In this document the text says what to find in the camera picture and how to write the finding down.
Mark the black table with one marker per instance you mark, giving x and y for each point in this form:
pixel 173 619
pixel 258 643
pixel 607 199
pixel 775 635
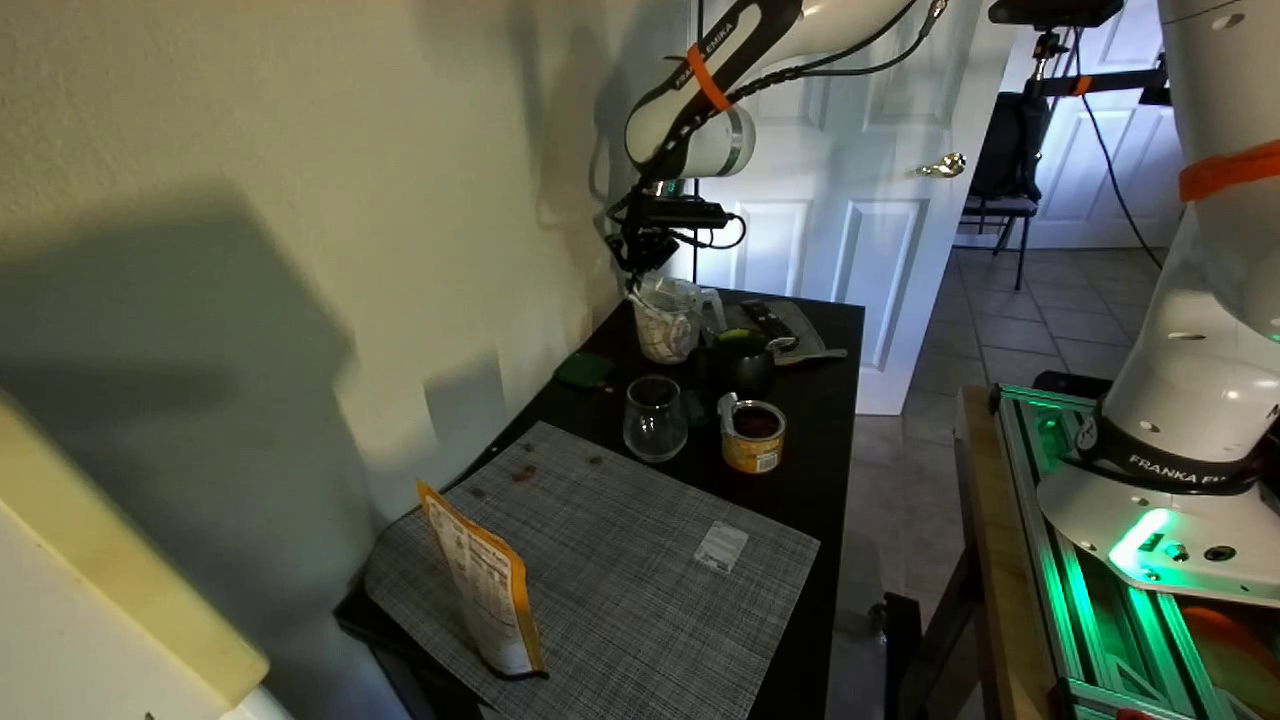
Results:
pixel 820 443

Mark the black camera boom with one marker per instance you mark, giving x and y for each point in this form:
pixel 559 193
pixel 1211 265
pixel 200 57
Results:
pixel 1095 81

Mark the yellow open can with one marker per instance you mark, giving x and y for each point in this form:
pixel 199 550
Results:
pixel 755 439

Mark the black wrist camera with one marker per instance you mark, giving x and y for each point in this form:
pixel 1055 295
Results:
pixel 683 210

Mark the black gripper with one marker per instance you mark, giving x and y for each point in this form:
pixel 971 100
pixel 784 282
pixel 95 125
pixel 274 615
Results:
pixel 641 246

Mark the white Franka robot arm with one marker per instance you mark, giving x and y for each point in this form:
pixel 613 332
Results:
pixel 1201 362

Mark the grey woven placemat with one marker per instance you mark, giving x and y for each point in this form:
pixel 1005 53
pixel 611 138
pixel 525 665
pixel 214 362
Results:
pixel 627 573

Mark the small green object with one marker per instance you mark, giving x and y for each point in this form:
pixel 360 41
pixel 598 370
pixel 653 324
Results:
pixel 586 370

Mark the grey quilted pot holder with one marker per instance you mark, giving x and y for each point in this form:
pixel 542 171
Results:
pixel 806 340

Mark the orange food pouch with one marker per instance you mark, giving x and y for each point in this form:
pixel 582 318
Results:
pixel 484 592

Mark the clear drinking glass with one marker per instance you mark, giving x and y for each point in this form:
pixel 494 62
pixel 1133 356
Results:
pixel 653 425

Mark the white panel door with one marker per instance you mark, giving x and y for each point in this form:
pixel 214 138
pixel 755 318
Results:
pixel 852 203

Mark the black chair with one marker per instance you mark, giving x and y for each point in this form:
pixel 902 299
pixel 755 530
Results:
pixel 1011 175

